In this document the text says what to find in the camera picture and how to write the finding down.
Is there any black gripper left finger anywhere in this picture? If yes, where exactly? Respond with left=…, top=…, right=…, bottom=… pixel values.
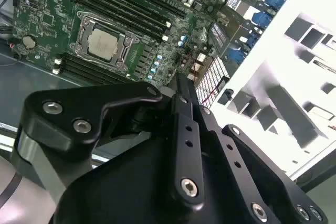
left=15, top=74, right=207, bottom=206

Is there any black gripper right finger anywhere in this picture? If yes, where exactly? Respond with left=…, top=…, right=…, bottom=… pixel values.
left=185, top=76, right=329, bottom=224

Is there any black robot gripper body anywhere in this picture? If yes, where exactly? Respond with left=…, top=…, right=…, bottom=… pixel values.
left=52, top=132, right=250, bottom=224

